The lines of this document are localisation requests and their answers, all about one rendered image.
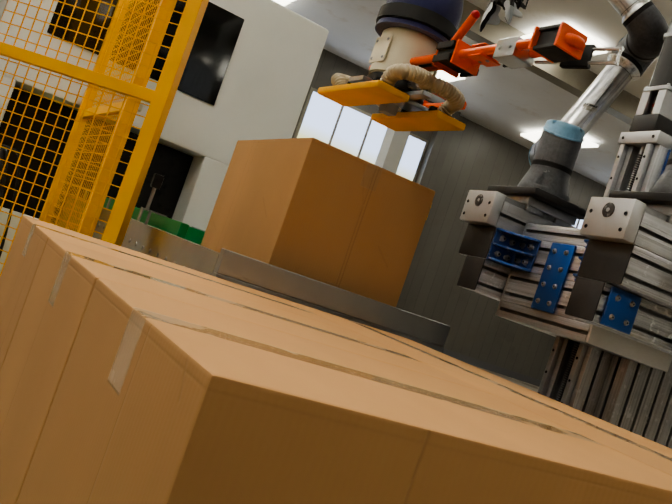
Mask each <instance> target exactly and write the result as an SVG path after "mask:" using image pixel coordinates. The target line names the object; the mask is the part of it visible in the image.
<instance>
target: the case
mask: <svg viewBox="0 0 672 504"><path fill-rule="evenodd" d="M434 195H435V191H434V190H431V189H429V188H427V187H425V186H422V185H420V184H418V183H416V182H413V181H411V180H409V179H406V178H404V177H402V176H400V175H397V174H395V173H393V172H391V171H388V170H386V169H384V168H381V167H379V166H377V165H375V164H372V163H370V162H368V161H366V160H363V159H361V158H359V157H357V156H354V155H352V154H350V153H347V152H345V151H343V150H341V149H338V148H336V147H334V146H332V145H329V144H327V143H325V142H322V141H320V140H318V139H316V138H289V139H264V140H238V141H237V144H236V147H235V150H234V152H233V155H232V158H231V161H230V164H229V166H228V169H227V172H226V175H225V178H224V181H223V183H222V186H221V189H220V192H219V195H218V197H217V200H216V203H215V206H214V209H213V212H212V214H211V217H210V220H209V223H208V226H207V228H206V231H205V234H204V237H203V240H202V243H201V246H204V247H206V248H209V249H211V250H214V251H216V252H219V253H220V251H221V249H222V248H224V249H227V250H230V251H233V252H236V253H239V254H241V255H244V256H247V257H250V258H253V259H256V260H259V261H262V262H265V263H268V264H271V265H274V266H276V267H279V268H282V269H285V270H288V271H291V272H294V273H297V274H300V275H303V276H306V277H308V278H311V279H314V280H317V281H320V282H323V283H326V284H329V285H332V286H335V287H338V288H341V289H343V290H346V291H349V292H352V293H355V294H358V295H361V296H364V297H367V298H370V299H373V300H375V301H378V302H381V303H384V304H387V305H390V306H393V307H396V306H397V303H398V300H399V297H400V294H401V291H402V288H403V285H404V282H405V279H406V277H407V274H408V271H409V268H410V265H411V262H412V259H413V256H414V253H415V250H416V248H417V245H418V242H419V239H420V236H421V233H422V230H423V227H424V224H425V221H426V219H427V216H428V213H429V210H430V207H431V204H432V201H433V198H434Z"/></svg>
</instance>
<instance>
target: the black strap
mask: <svg viewBox="0 0 672 504"><path fill-rule="evenodd" d="M383 17H399V18H404V19H409V20H413V21H416V22H419V23H422V24H424V25H427V26H429V27H431V28H433V29H435V30H436V31H438V32H440V33H441V34H442V35H443V36H445V37H446V38H447V39H448V40H449V41H450V40H451V39H452V37H453V36H454V35H455V33H456V32H457V29H456V27H455V26H454V25H453V24H452V23H451V22H450V21H449V20H448V19H446V18H445V17H443V16H442V15H440V14H438V13H436V12H434V11H432V10H429V9H427V8H424V7H421V6H418V5H414V4H409V3H403V2H390V3H386V4H384V5H382V6H381V8H380V10H379V13H378V16H377V19H376V23H377V22H378V20H379V19H381V18H383Z"/></svg>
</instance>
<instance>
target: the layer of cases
mask: <svg viewBox="0 0 672 504"><path fill-rule="evenodd" d="M0 504H672V449H671V448H668V447H666V446H664V445H661V444H659V443H656V442H654V441H652V440H649V439H647V438H644V437H642V436H640V435H637V434H635V433H632V432H630V431H628V430H625V429H623V428H620V427H618V426H616V425H613V424H611V423H609V422H606V421H604V420H601V419H599V418H597V417H594V416H592V415H589V414H587V413H585V412H582V411H580V410H577V409H574V408H573V407H570V406H568V405H566V404H563V403H561V402H558V401H556V400H554V399H551V398H549V397H546V396H544V395H542V394H539V393H537V392H534V391H532V390H530V389H527V388H525V387H522V386H520V385H518V384H515V383H513V382H511V381H508V380H506V379H503V378H501V377H499V376H496V375H494V374H491V373H489V372H487V371H484V370H482V369H479V368H477V367H475V366H472V365H470V364H467V363H465V362H463V361H460V360H458V359H456V358H453V357H451V356H448V355H446V354H444V353H441V352H439V351H436V350H434V349H432V348H429V347H427V346H424V345H422V344H420V343H417V342H415V341H412V340H410V339H407V338H404V337H401V336H398V335H395V334H392V333H389V332H386V331H382V330H379V329H376V328H373V327H370V326H367V325H364V324H361V323H358V322H355V321H351V320H348V319H345V318H342V317H339V316H336V315H333V314H330V313H327V312H323V311H320V310H317V309H314V308H311V307H308V306H305V305H302V304H299V303H295V302H292V301H289V300H286V299H283V298H279V297H277V296H274V295H271V294H267V293H264V292H261V291H258V290H255V289H252V288H249V287H246V286H243V285H239V284H236V283H233V282H230V281H227V280H224V279H221V278H218V277H215V276H212V275H208V274H205V273H202V272H199V271H196V270H193V269H190V268H187V267H184V266H180V265H177V264H174V263H171V262H168V261H165V260H162V259H159V258H156V257H152V256H149V255H146V254H143V253H140V252H137V251H134V250H131V249H128V248H124V247H121V246H118V245H115V244H112V243H109V242H106V241H103V240H100V239H96V238H93V237H90V236H87V235H84V234H81V233H78V232H75V231H72V230H69V229H65V228H62V227H59V226H56V225H53V224H50V223H47V222H44V221H41V220H37V219H34V218H31V217H28V216H22V219H21V221H20V224H19V227H18V230H17V232H16V235H15V238H14V241H13V243H12V246H11V249H10V252H9V254H8V257H7V260H6V263H5V265H4V268H3V271H2V274H1V276H0Z"/></svg>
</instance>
